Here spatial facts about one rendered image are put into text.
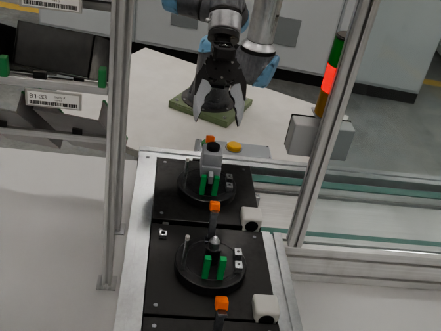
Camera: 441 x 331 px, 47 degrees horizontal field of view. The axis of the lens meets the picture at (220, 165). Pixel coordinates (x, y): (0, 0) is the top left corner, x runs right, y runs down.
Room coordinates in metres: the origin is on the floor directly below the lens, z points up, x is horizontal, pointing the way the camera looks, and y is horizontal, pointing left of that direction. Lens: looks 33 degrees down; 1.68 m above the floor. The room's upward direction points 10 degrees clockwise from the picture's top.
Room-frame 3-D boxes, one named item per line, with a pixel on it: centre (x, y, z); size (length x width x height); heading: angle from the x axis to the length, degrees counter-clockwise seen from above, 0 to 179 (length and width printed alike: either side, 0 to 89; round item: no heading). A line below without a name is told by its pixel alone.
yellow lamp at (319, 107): (0.89, -0.18, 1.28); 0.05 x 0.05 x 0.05
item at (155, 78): (1.58, 0.10, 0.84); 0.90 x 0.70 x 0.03; 70
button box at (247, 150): (1.20, -0.03, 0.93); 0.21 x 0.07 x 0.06; 99
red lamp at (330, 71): (0.89, -0.18, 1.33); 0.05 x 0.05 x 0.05
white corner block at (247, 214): (0.89, -0.09, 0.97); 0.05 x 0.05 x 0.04; 9
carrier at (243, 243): (0.72, -0.02, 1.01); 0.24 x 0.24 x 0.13; 9
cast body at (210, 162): (0.97, 0.02, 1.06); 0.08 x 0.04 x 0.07; 9
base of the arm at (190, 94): (1.63, 0.08, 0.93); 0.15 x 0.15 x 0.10
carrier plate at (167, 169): (0.98, 0.02, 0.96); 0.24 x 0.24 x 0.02; 9
